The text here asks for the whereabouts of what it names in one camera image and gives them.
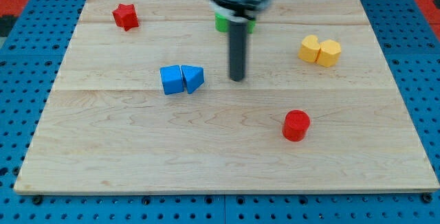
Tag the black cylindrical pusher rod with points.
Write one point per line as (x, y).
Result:
(237, 42)

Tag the red cylinder block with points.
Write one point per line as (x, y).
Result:
(296, 125)

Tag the red star block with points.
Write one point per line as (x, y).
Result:
(125, 16)

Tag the green block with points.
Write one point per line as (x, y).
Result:
(222, 24)

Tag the blue triangle block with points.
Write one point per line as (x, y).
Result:
(193, 77)

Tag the yellow heart block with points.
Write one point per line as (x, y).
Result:
(309, 49)

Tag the blue cube block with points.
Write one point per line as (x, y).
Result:
(172, 79)

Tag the yellow hexagon block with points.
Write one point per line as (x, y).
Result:
(329, 53)

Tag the wooden board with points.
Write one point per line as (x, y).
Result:
(108, 128)

